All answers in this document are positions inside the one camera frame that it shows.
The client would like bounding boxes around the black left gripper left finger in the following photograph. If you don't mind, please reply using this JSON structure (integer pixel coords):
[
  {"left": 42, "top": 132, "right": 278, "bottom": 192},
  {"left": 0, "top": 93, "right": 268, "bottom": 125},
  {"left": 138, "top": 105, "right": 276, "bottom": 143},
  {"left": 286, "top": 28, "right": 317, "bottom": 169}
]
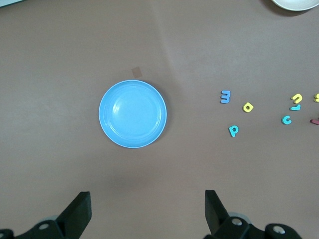
[{"left": 0, "top": 191, "right": 92, "bottom": 239}]

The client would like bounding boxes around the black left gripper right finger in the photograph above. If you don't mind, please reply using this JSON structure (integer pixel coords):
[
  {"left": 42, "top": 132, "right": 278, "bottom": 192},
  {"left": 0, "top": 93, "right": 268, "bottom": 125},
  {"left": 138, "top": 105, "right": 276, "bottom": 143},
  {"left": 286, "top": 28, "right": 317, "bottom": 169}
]
[{"left": 203, "top": 189, "right": 303, "bottom": 239}]

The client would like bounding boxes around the teal foam letter p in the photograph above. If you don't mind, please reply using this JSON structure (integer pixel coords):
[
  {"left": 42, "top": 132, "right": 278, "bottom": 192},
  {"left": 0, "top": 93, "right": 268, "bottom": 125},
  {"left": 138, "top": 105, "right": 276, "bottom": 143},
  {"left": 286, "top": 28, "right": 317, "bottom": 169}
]
[{"left": 228, "top": 124, "right": 240, "bottom": 138}]

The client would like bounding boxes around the blue foam letter m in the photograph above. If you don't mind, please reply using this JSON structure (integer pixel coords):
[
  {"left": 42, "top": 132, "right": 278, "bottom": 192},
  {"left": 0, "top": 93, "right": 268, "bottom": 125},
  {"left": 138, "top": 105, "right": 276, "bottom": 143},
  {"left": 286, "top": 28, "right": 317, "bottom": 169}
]
[{"left": 220, "top": 90, "right": 232, "bottom": 104}]

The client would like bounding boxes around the blue plate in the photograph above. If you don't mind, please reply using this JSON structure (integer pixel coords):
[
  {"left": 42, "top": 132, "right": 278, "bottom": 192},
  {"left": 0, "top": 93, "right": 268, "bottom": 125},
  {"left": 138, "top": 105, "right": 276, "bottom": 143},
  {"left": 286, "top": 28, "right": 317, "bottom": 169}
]
[{"left": 98, "top": 79, "right": 167, "bottom": 149}]

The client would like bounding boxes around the yellow foam letter n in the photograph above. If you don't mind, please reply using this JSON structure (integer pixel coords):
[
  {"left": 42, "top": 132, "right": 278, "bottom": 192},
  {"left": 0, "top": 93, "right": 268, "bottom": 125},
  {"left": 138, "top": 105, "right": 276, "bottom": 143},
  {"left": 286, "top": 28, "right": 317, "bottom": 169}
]
[{"left": 290, "top": 93, "right": 304, "bottom": 105}]

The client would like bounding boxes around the brown tape patch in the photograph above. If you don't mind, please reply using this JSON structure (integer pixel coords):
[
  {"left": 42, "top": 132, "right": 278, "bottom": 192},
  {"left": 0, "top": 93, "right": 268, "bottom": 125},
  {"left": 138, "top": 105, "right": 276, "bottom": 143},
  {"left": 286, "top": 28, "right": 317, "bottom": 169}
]
[{"left": 131, "top": 66, "right": 144, "bottom": 78}]

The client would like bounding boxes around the beige plate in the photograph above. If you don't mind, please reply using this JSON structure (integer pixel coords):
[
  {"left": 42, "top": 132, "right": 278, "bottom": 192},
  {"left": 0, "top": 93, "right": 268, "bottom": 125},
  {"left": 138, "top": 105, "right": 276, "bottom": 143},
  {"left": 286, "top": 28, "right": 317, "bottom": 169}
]
[{"left": 270, "top": 0, "right": 319, "bottom": 11}]

